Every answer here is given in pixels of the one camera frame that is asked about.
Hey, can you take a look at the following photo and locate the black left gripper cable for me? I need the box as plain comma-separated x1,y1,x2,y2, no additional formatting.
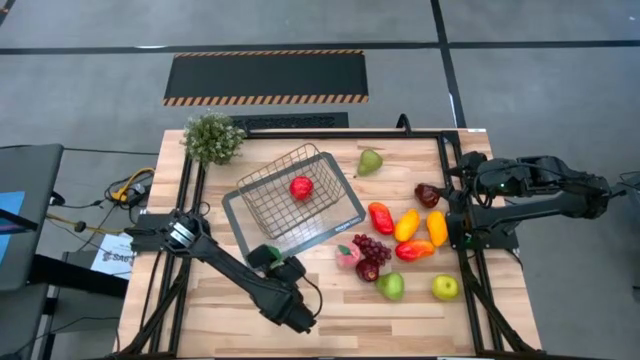
302,273,325,320

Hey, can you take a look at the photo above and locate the blue screen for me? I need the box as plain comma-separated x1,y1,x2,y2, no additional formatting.
0,190,26,266

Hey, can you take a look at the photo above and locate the grey side table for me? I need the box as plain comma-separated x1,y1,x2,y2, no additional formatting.
0,143,65,292

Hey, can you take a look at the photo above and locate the small black floor mat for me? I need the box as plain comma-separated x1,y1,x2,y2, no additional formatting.
230,111,350,132

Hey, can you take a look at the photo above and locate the red mango with yellow end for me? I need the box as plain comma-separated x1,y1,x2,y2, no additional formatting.
394,238,437,263

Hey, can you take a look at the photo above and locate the bright red round fruit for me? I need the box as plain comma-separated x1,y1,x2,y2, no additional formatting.
289,175,315,202

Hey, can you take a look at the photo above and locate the yellow green apple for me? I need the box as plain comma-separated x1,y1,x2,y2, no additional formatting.
431,273,461,302

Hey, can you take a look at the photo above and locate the dark red bell pepper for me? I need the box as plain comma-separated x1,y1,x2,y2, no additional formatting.
414,182,442,210

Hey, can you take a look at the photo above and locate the translucent grey-edged baking mat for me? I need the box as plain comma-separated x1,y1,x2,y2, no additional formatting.
221,151,368,271

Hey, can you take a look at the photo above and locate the purple grape bunch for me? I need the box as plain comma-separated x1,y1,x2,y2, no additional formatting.
352,233,393,267

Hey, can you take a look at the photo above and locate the black aluminium table frame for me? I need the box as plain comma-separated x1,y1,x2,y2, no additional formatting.
107,127,539,360

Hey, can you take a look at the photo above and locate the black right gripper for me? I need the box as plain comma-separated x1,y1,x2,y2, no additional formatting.
439,151,489,202

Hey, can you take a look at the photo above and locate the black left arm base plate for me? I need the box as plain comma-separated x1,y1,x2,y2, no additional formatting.
124,212,201,254

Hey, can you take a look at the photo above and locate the pink peach with leaf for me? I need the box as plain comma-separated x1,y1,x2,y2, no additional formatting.
333,242,362,270

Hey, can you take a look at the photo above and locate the copper wire basket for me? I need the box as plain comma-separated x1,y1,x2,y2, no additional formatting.
236,142,346,240

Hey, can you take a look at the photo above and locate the black hazard-striped floor mat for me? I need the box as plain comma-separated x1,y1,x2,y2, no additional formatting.
162,48,370,107

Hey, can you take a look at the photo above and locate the yellow cable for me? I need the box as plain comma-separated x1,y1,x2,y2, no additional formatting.
47,167,156,236

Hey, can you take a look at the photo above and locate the small potted green plant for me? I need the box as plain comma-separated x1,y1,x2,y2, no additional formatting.
180,109,247,167

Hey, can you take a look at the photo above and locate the dark red apple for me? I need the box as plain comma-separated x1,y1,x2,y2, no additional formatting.
354,258,381,283

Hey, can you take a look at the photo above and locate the yellow mango with orange blush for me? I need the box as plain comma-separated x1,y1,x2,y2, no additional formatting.
393,208,422,244

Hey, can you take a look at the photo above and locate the black power adapter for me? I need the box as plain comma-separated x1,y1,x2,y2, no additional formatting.
127,183,151,206

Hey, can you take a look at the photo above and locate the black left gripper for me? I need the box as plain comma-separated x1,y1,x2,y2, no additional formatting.
247,244,307,285

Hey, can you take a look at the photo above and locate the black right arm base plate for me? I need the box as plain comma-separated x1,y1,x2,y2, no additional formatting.
446,209,520,251

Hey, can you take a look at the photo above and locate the grey floor stand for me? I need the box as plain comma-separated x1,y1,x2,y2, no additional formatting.
619,169,640,201

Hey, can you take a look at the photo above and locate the green pear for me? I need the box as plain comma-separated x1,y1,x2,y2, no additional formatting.
355,148,385,178
374,271,406,303

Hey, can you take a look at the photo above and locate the white printed paper sheet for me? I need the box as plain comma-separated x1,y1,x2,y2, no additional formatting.
90,233,135,281

